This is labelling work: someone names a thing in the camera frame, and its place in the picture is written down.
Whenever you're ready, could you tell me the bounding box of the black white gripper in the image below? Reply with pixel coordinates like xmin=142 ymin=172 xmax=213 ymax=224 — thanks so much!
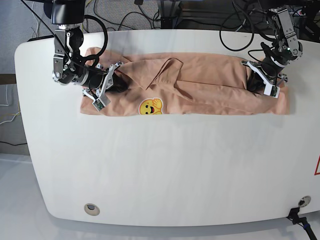
xmin=82 ymin=61 xmax=129 ymax=101
xmin=241 ymin=57 xmax=288 ymax=93

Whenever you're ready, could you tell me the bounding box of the peach pink T-shirt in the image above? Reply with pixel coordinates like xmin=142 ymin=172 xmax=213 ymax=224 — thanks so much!
xmin=80 ymin=50 xmax=290 ymax=117

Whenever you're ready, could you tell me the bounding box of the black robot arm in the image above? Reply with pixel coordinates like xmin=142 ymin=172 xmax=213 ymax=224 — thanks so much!
xmin=219 ymin=0 xmax=303 ymax=98
xmin=42 ymin=0 xmax=128 ymax=102

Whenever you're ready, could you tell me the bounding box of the red triangle warning sticker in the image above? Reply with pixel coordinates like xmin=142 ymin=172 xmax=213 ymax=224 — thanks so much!
xmin=314 ymin=157 xmax=320 ymax=176

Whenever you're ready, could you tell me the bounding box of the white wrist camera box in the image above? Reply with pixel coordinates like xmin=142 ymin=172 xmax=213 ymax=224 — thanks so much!
xmin=92 ymin=95 xmax=111 ymax=112
xmin=263 ymin=84 xmax=280 ymax=98

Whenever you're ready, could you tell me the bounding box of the black aluminium frame post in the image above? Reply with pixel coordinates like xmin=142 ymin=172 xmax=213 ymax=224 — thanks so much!
xmin=156 ymin=0 xmax=182 ymax=29

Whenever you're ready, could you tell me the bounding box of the white floor cable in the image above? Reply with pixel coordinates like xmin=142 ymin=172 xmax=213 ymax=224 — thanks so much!
xmin=31 ymin=1 xmax=40 ymax=38

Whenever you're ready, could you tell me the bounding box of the right table cable grommet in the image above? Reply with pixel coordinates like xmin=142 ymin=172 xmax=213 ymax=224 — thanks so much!
xmin=298 ymin=195 xmax=312 ymax=208

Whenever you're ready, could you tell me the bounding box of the table cable grommet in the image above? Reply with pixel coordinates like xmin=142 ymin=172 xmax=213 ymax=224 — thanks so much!
xmin=298 ymin=195 xmax=312 ymax=208
xmin=84 ymin=203 xmax=100 ymax=217

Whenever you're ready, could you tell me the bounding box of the left table cable grommet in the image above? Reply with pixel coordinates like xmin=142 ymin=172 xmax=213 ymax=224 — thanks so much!
xmin=84 ymin=203 xmax=100 ymax=217

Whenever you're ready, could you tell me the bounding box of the black clamp with cable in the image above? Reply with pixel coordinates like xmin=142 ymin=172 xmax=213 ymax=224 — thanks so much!
xmin=286 ymin=207 xmax=317 ymax=240

